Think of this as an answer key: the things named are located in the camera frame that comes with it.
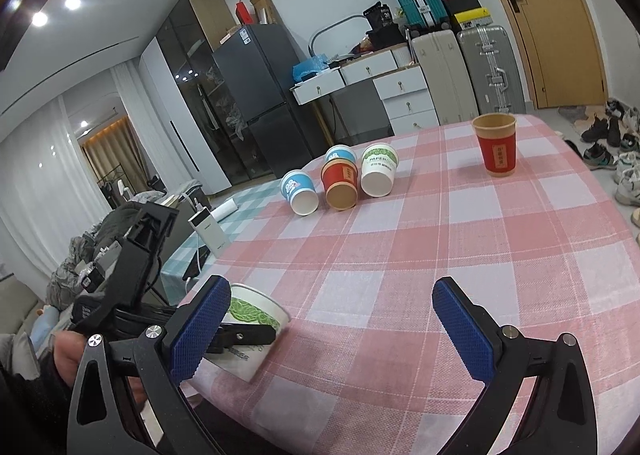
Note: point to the white drawer desk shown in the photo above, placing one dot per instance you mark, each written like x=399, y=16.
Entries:
x=381, y=93

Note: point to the teal checked tablecloth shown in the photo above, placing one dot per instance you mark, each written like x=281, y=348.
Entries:
x=250, y=201

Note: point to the red cup lying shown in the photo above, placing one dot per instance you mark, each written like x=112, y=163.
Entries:
x=340, y=182

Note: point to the white green cup lying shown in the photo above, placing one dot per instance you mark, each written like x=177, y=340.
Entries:
x=379, y=163

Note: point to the silver suitcase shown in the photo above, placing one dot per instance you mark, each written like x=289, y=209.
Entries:
x=493, y=71

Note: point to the wooden door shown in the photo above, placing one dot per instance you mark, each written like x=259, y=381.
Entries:
x=559, y=50

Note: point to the glass door cabinet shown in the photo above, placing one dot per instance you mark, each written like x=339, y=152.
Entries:
x=190, y=59

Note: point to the blue cup front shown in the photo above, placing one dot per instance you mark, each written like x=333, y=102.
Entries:
x=297, y=188

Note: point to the yellow box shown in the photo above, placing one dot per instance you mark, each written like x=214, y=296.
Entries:
x=476, y=17

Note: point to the white paper roll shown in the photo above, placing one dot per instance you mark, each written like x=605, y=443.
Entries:
x=228, y=207

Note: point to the left hand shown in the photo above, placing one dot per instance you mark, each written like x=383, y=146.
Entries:
x=68, y=348

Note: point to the blue plastic bag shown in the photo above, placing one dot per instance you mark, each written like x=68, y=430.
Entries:
x=310, y=67

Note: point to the black refrigerator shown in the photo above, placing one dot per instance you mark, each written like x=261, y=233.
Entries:
x=256, y=63

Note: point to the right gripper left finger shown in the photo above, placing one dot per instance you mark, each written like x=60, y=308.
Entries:
x=103, y=417

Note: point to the white green paper cup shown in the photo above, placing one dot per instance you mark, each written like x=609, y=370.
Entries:
x=249, y=329

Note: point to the white power bank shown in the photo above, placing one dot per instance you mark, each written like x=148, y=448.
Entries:
x=208, y=229

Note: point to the pink checked tablecloth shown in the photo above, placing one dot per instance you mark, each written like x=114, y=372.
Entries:
x=364, y=366

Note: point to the black smartphone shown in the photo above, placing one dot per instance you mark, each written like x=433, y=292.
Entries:
x=196, y=264

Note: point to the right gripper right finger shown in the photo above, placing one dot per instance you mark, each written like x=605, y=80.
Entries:
x=559, y=417

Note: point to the blue cup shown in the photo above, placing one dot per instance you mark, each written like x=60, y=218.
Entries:
x=297, y=188
x=342, y=152

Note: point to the blue cup rear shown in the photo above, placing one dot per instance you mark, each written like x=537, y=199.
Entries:
x=342, y=152

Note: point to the beige suitcase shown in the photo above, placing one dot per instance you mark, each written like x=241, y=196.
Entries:
x=447, y=78

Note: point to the red cup upright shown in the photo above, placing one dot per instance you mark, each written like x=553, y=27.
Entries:
x=496, y=135

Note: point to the black bag on desk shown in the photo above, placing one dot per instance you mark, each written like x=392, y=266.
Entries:
x=384, y=31

